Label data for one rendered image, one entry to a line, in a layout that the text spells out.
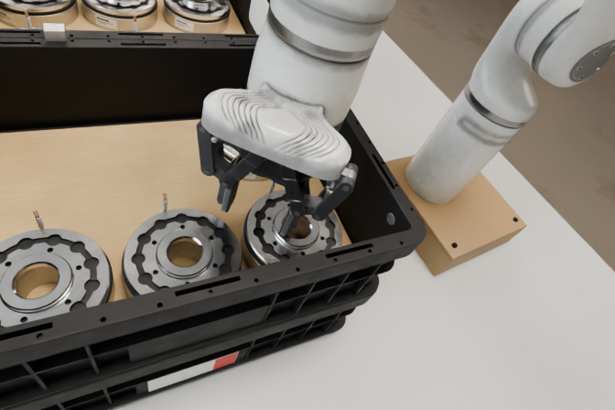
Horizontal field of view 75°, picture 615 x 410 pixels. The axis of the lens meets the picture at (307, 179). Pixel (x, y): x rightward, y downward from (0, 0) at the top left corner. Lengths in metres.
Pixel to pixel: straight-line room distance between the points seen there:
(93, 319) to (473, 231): 0.54
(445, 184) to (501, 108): 0.15
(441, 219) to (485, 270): 0.12
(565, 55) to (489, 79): 0.09
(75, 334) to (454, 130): 0.49
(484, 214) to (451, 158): 0.15
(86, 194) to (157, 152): 0.09
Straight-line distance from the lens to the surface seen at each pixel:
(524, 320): 0.73
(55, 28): 0.48
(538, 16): 0.53
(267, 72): 0.26
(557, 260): 0.85
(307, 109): 0.25
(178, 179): 0.47
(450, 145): 0.60
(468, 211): 0.70
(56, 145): 0.51
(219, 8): 0.71
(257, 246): 0.39
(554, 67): 0.52
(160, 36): 0.50
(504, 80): 0.57
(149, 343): 0.35
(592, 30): 0.50
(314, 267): 0.32
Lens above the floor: 1.20
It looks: 47 degrees down
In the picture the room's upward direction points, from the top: 23 degrees clockwise
